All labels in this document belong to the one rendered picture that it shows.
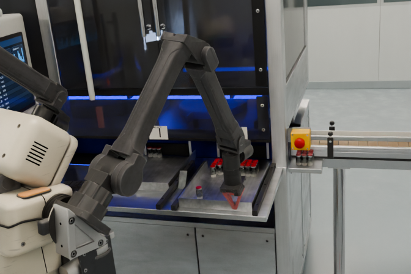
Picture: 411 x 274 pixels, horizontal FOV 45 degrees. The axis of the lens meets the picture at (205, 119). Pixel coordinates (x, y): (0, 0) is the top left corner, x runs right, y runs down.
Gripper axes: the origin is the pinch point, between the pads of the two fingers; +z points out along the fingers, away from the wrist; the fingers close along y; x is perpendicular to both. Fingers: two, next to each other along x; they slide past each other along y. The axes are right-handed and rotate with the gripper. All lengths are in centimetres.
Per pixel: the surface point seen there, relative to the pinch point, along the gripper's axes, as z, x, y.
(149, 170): 2, 44, 30
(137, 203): 2.0, 36.3, 1.6
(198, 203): 0.3, 13.0, 0.9
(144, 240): 42, 55, 37
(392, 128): 95, -71, 341
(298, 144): -9.3, -17.6, 34.7
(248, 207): 0.4, -4.3, 0.7
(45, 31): -56, 87, 39
